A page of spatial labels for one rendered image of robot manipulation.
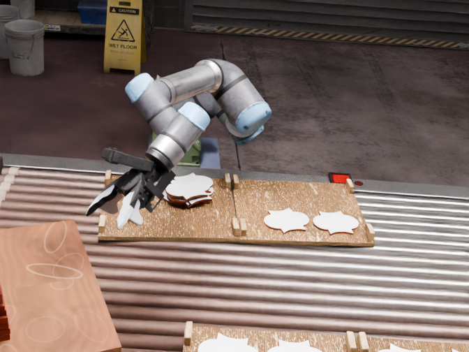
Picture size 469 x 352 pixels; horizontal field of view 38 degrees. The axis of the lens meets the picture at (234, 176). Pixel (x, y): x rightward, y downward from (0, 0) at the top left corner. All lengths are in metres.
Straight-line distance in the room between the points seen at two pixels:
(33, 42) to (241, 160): 1.99
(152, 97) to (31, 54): 3.87
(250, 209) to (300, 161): 2.35
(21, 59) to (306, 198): 3.65
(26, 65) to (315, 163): 2.42
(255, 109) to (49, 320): 0.85
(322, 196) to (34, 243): 0.96
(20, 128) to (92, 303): 3.23
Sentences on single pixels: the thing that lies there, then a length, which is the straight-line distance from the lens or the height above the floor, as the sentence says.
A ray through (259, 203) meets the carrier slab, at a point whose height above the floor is 0.94.
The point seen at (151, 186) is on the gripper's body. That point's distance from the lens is 1.52.
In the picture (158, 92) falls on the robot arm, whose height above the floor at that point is 1.41.
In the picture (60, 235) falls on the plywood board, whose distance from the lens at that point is 1.80.
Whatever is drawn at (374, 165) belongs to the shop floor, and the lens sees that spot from 4.58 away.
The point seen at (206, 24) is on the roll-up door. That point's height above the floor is 0.09.
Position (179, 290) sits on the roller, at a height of 0.92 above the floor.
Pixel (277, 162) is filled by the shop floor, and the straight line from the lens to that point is 4.41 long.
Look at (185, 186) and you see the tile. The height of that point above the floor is 0.99.
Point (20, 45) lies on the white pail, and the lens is 5.47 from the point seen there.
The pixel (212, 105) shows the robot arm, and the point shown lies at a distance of 2.42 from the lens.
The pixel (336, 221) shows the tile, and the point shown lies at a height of 0.94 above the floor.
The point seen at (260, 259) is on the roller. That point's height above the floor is 0.92.
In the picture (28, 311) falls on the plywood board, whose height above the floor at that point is 1.04.
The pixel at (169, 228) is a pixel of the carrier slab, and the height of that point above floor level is 0.94.
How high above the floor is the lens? 2.07
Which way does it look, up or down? 30 degrees down
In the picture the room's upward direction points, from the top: 6 degrees clockwise
